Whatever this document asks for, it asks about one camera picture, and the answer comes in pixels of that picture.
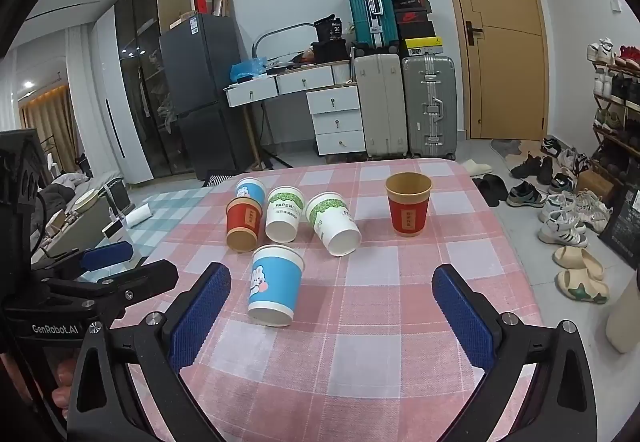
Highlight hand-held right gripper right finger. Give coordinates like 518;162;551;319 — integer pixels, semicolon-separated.
431;265;601;442

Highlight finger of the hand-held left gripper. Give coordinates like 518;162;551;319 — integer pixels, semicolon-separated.
31;241;135;279
49;259;180;320

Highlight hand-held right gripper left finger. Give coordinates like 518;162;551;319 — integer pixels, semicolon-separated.
67;262;233;442

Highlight large blue cartoon paper cup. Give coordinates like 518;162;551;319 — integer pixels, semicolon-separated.
247;243;306;328

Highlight red paper cup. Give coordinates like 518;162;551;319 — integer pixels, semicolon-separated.
225;197;263;254
385;172;432;238

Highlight white green paper cup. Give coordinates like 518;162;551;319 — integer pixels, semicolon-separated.
305;192;362;258
264;185;305;244

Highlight small blue cartoon paper cup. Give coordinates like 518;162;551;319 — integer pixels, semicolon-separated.
235;177;267;208

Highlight person's left hand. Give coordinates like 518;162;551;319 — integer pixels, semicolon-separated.
47;357;77;415

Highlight white paper roll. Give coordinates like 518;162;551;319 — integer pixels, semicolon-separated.
122;203;153;228

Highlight grey sofa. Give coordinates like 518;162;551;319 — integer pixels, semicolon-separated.
31;169;130;263

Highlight teal checked cloth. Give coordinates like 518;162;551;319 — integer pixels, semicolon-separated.
122;186;217;269

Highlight pink checked tablecloth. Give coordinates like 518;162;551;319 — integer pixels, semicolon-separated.
107;157;547;442

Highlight beige slide sandal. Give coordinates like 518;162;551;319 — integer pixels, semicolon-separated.
556;269;611;305
552;245;606;281

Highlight black slippers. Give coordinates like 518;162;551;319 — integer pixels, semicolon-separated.
472;173;510;207

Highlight brown curtain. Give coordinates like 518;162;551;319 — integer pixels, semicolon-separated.
19;86;77;165

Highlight pile of sneakers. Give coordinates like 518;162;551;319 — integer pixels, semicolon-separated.
507;135;614;249

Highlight white slippers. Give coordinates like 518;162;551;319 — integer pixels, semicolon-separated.
459;159;494;177

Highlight white wardrobe door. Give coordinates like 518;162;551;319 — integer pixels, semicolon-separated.
90;5;153;184

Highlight beige cylinder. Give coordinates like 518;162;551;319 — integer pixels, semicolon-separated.
606;272;640;354

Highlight white sheer curtain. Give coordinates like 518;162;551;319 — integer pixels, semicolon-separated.
64;20;108;173

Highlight black printed bag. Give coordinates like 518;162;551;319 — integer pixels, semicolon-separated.
597;185;640;266

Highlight glass door cabinet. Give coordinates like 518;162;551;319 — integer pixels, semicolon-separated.
114;0;191;179

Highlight small cardboard box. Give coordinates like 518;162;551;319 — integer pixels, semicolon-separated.
577;167;616;196

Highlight dark grey refrigerator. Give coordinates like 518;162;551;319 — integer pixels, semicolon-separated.
159;13;258;180

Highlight silver suitcase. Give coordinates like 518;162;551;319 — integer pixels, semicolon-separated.
401;55;459;161

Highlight beige suitcase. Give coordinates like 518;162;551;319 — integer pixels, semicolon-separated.
353;53;409;161

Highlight blue plastic bag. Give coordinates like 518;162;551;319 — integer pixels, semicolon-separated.
230;57;269;82

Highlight white drawer unit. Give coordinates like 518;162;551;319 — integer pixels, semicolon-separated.
306;85;366;157

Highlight white desk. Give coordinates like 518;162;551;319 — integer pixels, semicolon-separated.
223;60;360;171

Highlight wooden shoe rack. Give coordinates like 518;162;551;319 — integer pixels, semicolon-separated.
586;37;640;184

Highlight wooden door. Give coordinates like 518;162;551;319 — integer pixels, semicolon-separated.
431;0;551;141

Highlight yellow and black shoe box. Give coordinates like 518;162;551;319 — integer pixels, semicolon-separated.
404;37;444;58

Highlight black printed box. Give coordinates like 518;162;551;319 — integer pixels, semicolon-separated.
314;15;347;42

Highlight teal suitcase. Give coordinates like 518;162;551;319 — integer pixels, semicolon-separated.
344;0;401;50

